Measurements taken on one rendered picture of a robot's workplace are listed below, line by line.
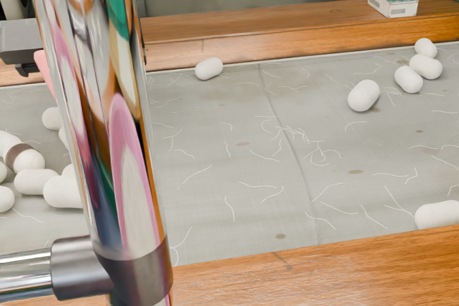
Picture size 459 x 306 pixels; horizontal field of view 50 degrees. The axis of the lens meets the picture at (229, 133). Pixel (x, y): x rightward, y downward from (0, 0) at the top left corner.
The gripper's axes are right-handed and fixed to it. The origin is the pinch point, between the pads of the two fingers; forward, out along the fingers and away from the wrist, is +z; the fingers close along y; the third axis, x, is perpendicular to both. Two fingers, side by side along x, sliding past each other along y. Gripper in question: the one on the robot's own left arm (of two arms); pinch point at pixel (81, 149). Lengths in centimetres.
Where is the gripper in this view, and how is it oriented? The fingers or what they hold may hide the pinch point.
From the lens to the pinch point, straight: 37.1
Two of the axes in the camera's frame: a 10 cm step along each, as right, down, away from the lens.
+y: 9.9, -1.1, 1.1
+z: 1.4, 9.4, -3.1
